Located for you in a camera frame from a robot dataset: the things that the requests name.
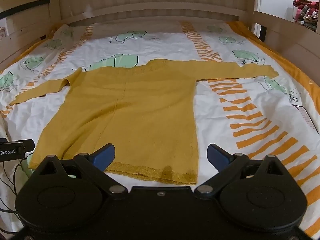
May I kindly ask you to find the mustard yellow knit sweater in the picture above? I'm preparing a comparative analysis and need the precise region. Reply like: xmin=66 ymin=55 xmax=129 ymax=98
xmin=14 ymin=59 xmax=278 ymax=185

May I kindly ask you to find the pile of colourful clothes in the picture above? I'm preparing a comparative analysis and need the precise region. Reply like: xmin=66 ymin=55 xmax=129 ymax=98
xmin=293 ymin=0 xmax=319 ymax=32

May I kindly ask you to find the white patterned bed sheet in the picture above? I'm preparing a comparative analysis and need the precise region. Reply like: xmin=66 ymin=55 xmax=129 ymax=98
xmin=1 ymin=21 xmax=319 ymax=239

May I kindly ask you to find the wooden bed rail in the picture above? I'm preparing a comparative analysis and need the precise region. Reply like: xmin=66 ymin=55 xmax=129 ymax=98
xmin=1 ymin=0 xmax=61 ymax=70
xmin=247 ymin=0 xmax=319 ymax=85

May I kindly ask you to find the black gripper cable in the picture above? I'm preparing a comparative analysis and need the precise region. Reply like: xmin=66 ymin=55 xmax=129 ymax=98
xmin=0 ymin=160 xmax=23 ymax=235

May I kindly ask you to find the wooden bed headboard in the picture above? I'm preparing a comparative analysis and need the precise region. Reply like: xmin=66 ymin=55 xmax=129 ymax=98
xmin=49 ymin=0 xmax=255 ymax=25

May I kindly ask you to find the right wooden bed rail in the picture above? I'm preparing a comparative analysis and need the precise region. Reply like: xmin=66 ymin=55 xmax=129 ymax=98
xmin=247 ymin=0 xmax=319 ymax=85

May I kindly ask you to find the left wooden bed rail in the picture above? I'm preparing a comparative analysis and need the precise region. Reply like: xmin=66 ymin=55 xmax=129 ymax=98
xmin=1 ymin=0 xmax=61 ymax=70

